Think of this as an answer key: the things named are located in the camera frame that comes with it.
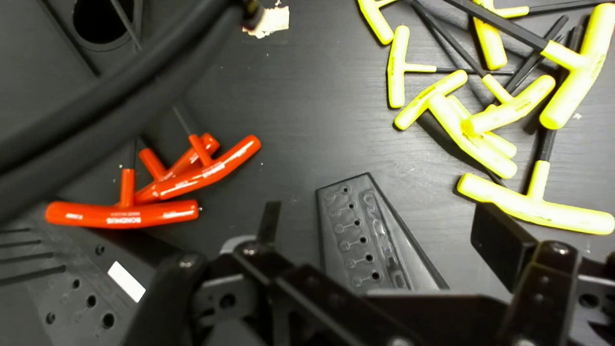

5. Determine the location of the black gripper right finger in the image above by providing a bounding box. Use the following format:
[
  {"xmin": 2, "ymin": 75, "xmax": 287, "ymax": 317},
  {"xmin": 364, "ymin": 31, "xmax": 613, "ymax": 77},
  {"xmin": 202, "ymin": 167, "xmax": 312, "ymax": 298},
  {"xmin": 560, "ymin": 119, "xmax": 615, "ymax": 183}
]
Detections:
[{"xmin": 496, "ymin": 240, "xmax": 581, "ymax": 346}]

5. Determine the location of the large yellow T-handle hex key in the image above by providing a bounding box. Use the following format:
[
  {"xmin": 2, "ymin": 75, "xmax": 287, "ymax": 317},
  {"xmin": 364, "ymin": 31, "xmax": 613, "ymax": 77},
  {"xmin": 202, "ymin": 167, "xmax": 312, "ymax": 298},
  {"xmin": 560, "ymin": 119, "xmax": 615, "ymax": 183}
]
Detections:
[{"xmin": 458, "ymin": 131, "xmax": 615, "ymax": 237}]

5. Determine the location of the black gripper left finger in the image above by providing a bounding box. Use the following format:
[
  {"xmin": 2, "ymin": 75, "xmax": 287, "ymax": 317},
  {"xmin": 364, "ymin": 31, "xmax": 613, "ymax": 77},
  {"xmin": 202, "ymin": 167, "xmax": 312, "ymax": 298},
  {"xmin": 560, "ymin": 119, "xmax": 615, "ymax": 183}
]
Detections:
[{"xmin": 233, "ymin": 240, "xmax": 417, "ymax": 346}]

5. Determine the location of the black hex key stand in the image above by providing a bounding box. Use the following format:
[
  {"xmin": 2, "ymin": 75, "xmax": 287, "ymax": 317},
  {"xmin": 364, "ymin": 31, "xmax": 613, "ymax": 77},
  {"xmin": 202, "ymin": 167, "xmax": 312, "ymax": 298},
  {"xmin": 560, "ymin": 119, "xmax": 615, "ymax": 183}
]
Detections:
[
  {"xmin": 0, "ymin": 221, "xmax": 171, "ymax": 346},
  {"xmin": 316, "ymin": 173, "xmax": 450, "ymax": 296}
]

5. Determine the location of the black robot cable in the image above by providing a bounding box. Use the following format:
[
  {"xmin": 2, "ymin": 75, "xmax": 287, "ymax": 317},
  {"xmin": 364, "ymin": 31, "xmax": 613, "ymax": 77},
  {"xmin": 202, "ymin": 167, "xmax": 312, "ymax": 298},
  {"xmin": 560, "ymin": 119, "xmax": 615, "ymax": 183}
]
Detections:
[{"xmin": 0, "ymin": 0, "xmax": 258, "ymax": 227}]

